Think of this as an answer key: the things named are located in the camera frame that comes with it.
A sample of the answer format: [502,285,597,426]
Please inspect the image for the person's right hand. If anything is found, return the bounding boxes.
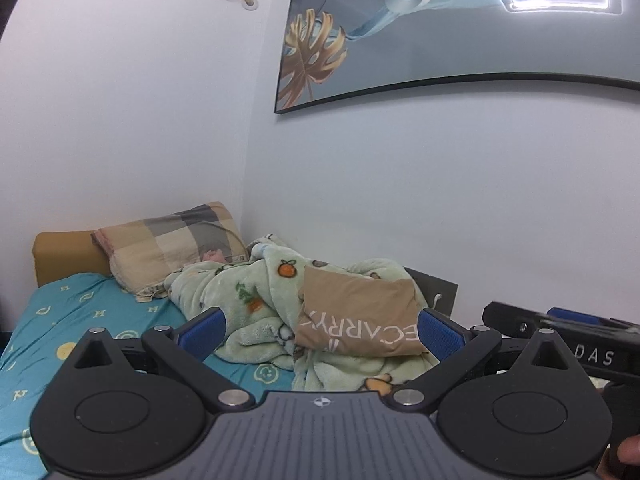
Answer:
[617,435,640,465]

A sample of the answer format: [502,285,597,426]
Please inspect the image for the tan padded headboard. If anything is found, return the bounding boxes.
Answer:
[33,231,112,288]

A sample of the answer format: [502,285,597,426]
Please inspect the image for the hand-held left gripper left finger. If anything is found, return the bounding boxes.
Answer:
[75,306,256,413]

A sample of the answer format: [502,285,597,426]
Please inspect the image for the green printed fleece blanket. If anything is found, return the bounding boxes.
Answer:
[165,234,429,394]

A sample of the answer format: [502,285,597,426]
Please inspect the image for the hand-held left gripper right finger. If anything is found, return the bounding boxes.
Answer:
[392,307,581,411]

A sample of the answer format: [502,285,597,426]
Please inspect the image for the framed gold leaf wall picture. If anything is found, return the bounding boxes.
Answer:
[274,0,640,115]

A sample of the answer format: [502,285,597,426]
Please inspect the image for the bed with blue printed sheet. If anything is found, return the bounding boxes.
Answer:
[0,272,301,480]

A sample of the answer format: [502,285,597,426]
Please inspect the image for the checked beige grey pillow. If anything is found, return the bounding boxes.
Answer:
[91,201,249,303]

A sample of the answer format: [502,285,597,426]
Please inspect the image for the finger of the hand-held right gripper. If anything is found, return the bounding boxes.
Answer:
[482,301,640,345]
[546,308,621,328]

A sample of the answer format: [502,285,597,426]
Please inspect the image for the tan printed t-shirt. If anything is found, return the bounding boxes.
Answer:
[294,266,426,358]

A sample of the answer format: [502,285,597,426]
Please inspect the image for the dark grey panel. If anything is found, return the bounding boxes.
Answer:
[404,267,459,322]

